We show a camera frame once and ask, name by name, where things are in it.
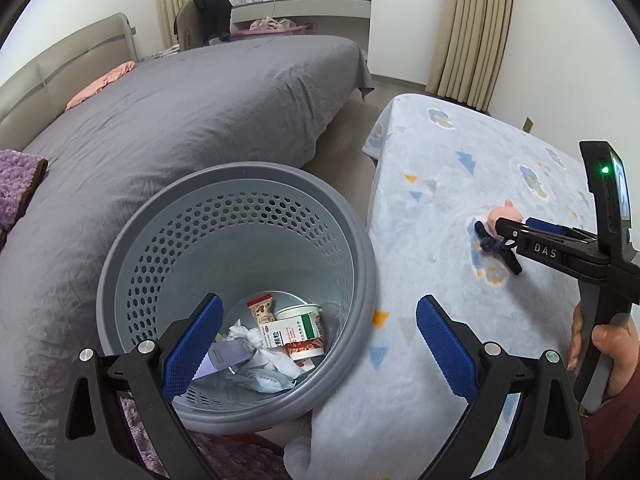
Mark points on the wall outlet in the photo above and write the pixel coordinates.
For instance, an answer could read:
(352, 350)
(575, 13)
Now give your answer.
(528, 125)

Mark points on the purple tray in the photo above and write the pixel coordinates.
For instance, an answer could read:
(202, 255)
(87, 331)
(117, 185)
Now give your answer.
(265, 32)

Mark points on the light blue plastic wrapper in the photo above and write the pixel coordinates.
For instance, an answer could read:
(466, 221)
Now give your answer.
(265, 382)

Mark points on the brown chair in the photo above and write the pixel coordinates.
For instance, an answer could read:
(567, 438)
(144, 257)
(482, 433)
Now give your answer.
(185, 30)

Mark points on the grey perforated waste basket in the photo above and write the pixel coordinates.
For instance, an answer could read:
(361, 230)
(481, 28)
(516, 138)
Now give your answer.
(150, 220)

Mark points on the beige headboard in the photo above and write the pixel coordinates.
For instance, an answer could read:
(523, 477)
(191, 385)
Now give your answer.
(60, 60)

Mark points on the brown and red snack packet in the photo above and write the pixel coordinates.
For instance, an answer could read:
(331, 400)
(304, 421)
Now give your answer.
(262, 310)

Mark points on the purple cardboard box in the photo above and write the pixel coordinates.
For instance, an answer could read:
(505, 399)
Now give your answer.
(230, 355)

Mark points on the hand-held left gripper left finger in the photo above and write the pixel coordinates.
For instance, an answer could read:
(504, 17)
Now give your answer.
(200, 345)

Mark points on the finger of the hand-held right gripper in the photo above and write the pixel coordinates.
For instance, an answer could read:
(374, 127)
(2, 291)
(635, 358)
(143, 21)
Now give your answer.
(547, 226)
(512, 231)

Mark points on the pink pillow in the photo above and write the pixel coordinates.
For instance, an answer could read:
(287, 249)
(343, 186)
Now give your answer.
(100, 85)

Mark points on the black garment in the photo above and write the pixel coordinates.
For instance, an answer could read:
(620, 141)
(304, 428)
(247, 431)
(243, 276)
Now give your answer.
(212, 12)

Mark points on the person's dark red clothing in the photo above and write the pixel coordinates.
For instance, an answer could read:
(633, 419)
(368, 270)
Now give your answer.
(615, 440)

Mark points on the purple fuzzy blanket with brown trim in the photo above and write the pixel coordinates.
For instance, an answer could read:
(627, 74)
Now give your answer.
(15, 185)

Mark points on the white tissue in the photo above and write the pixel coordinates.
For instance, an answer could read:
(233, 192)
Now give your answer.
(245, 335)

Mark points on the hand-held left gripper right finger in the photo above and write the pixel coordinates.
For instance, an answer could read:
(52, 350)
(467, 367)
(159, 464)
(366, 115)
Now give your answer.
(440, 345)

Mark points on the beige curtain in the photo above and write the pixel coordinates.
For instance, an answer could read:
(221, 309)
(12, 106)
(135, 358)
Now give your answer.
(172, 0)
(470, 30)

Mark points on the grey bed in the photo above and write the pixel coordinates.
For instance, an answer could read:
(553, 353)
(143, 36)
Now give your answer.
(200, 100)

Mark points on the white desk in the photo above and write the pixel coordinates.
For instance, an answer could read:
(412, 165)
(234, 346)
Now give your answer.
(330, 25)

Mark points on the pink clothes pile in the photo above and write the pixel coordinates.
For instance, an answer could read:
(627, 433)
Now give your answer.
(270, 23)

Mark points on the white cup with green label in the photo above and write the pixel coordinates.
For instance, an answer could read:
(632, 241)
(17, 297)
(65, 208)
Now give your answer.
(300, 327)

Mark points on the person's right hand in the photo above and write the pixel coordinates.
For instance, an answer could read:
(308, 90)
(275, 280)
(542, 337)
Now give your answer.
(625, 355)

